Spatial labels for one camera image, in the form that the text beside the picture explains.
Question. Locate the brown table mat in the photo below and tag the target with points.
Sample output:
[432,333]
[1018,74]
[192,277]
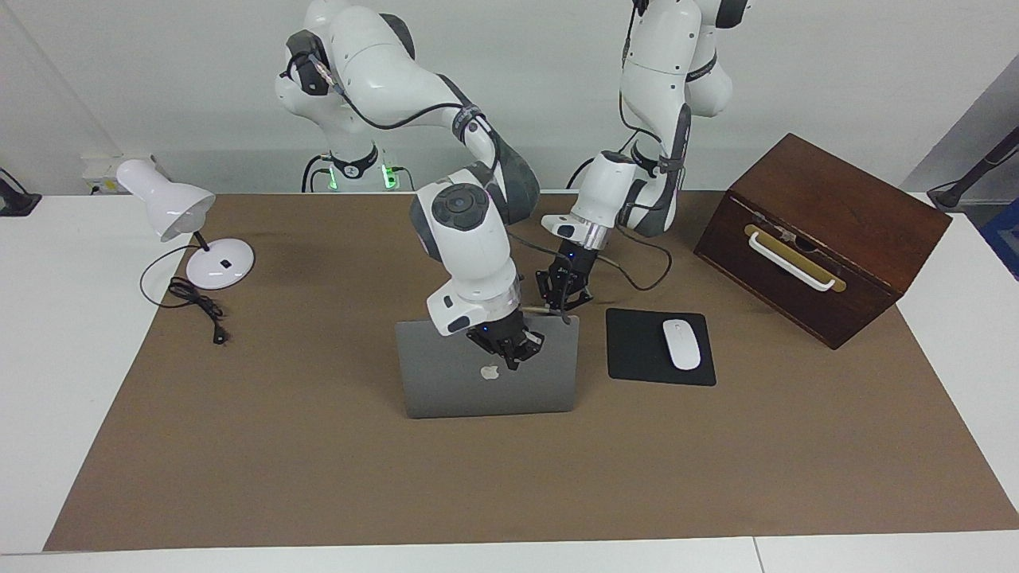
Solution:
[318,477]

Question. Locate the dark brown wooden box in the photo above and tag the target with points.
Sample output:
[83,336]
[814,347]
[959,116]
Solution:
[836,199]

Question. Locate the white computer mouse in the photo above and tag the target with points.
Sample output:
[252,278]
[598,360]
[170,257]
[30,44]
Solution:
[681,346]

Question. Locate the white desk lamp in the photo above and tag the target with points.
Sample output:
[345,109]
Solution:
[211,274]

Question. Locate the blue crate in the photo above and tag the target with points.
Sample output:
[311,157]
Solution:
[1005,239]

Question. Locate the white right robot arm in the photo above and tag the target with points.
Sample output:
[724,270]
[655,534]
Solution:
[470,239]

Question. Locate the grey aluminium laptop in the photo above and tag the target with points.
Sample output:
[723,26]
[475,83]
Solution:
[446,382]

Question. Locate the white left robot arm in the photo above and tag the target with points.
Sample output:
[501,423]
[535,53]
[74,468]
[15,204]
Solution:
[661,72]

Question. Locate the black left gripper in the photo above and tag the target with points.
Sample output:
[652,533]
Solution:
[575,265]

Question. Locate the black mouse pad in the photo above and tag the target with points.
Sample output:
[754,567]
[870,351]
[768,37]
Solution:
[637,350]

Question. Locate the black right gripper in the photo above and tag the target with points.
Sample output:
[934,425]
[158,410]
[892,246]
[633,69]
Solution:
[500,333]

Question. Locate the black tripod leg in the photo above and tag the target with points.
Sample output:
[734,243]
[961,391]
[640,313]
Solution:
[951,195]

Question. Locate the black stand base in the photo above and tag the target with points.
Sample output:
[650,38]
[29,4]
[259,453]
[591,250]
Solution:
[16,203]

